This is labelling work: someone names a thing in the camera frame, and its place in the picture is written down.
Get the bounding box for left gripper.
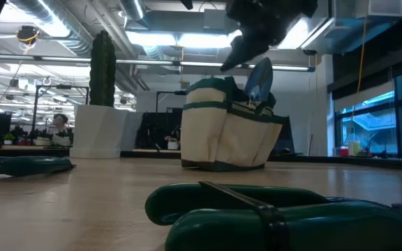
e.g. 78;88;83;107
221;0;319;73

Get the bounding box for wide steel trowel wooden handle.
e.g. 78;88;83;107
244;56;274;102

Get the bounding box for beige green-trimmed gardening bag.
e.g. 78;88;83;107
179;76;290;172

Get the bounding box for green-handled bypass pruning shears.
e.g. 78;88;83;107
0;155;75;177

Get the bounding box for grey ceiling junction box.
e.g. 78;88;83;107
202;8;227;31

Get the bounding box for bright ceiling light panel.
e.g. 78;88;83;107
125;24;244;49

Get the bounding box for black tubular rig stand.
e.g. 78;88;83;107
154;89;188;113
33;83;91;146

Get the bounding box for black office partition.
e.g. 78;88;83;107
136;107;183;151

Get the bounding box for blue-lit glass window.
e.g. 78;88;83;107
334;66;402;158

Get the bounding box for tall green cactus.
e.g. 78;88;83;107
88;29;117;107

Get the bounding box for yellow-green plastic container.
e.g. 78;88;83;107
347;140;363;157

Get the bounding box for white hexagonal plant pot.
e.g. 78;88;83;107
68;103;144;160

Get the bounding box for long ceiling light bar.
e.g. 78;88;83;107
0;53;316;73

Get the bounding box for person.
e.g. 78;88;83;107
49;113;73;146

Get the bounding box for yellow power cable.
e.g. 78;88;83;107
356;16;369;95

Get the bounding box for silver ventilation duct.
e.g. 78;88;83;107
7;0;94;57
118;0;147;22

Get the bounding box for white ceiling duct box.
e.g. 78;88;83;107
332;0;402;19

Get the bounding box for black aluminium table frame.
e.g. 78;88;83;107
0;146;402;172

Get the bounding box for green-handled garden snips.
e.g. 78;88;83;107
144;181;402;251

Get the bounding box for yellow ceiling cable reel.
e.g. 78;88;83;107
15;25;41;46

